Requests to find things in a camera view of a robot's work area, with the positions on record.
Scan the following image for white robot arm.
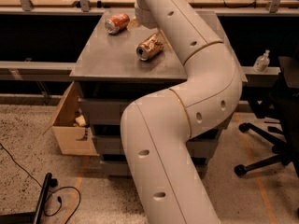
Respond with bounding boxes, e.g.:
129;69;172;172
121;0;242;224

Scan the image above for gold brown soda can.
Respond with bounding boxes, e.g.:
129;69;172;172
135;33;164;61

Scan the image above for orange soda can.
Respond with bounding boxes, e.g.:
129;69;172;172
105;13;130;35

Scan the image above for top grey drawer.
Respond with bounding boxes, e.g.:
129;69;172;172
79;92;236;136

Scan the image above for grey drawer cabinet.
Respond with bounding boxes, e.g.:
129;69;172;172
69;10;248;181

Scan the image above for cardboard box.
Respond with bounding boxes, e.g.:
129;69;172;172
44;82;98;156

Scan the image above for clear sanitizer bottle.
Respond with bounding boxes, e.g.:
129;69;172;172
253;49;270;73

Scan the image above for black office chair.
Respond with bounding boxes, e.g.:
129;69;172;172
235;56;299;176

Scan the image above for black stand base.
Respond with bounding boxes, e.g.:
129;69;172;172
0;172;59;224

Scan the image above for black floor cable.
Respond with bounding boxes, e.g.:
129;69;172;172
0;142;82;224

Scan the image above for grey metal rail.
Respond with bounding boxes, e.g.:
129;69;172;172
0;62;76;82

